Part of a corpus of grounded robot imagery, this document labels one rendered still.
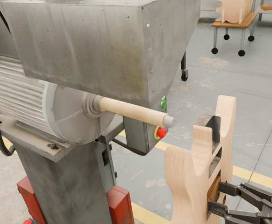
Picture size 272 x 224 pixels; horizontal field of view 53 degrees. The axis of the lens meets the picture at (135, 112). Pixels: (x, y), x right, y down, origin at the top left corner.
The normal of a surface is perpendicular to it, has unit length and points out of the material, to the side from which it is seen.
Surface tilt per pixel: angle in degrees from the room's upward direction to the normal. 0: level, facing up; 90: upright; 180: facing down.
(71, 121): 91
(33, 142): 0
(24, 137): 0
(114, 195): 0
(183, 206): 84
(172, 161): 74
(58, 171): 90
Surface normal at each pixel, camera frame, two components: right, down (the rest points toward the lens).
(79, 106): 0.73, 0.26
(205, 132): -0.56, 0.40
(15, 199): -0.11, -0.85
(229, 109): -0.56, 0.14
